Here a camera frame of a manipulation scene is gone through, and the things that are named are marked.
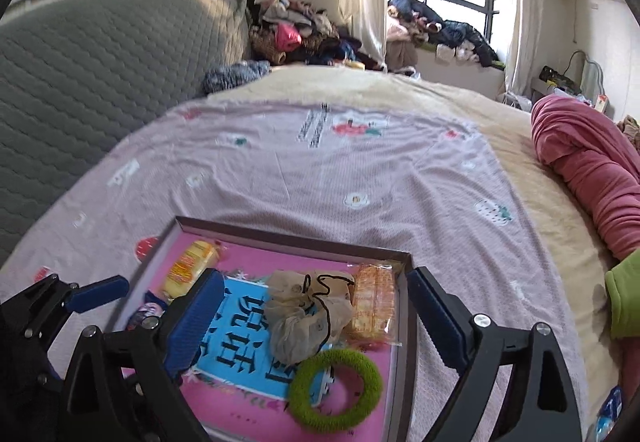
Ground blue cookie packet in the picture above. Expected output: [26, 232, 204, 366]
[126, 290, 168, 330]

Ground yellow packaged cake snack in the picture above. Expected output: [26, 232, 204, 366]
[162, 240, 221, 302]

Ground green fuzzy ring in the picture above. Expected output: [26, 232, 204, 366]
[287, 346, 385, 434]

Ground orange cracker packet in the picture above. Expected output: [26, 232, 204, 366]
[346, 263, 397, 346]

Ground beige mesh scrunchie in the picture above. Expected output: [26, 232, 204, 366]
[264, 271, 355, 366]

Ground small candy wrapper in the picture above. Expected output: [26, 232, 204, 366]
[594, 386, 624, 442]

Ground beige bed blanket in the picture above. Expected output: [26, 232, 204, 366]
[216, 66, 620, 422]

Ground dark shallow box tray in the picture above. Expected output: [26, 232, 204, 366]
[108, 217, 416, 441]

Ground grey quilted headboard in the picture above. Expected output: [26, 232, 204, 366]
[1, 0, 248, 257]

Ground pink floral bedsheet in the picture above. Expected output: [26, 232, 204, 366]
[1, 102, 585, 441]

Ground pink green blanket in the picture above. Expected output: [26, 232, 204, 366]
[532, 95, 639, 400]

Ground blue knitted item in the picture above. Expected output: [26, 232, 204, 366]
[203, 60, 271, 95]

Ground clothes pile by headboard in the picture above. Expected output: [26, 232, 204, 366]
[246, 0, 386, 71]

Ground clothes pile on windowsill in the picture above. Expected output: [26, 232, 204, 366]
[387, 0, 506, 70]

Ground right white curtain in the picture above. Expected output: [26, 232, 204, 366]
[506, 0, 544, 96]

